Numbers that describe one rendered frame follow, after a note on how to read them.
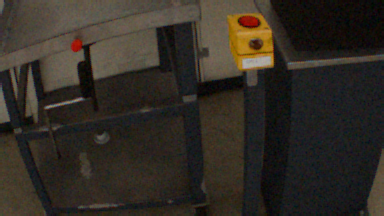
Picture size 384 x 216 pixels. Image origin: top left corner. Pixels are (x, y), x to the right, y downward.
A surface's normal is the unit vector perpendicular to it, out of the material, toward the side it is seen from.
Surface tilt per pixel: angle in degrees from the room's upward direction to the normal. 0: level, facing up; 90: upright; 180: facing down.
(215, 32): 90
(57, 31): 0
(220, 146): 0
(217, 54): 90
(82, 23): 0
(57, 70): 90
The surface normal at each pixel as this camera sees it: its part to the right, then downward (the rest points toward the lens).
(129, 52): 0.18, 0.64
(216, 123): -0.07, -0.75
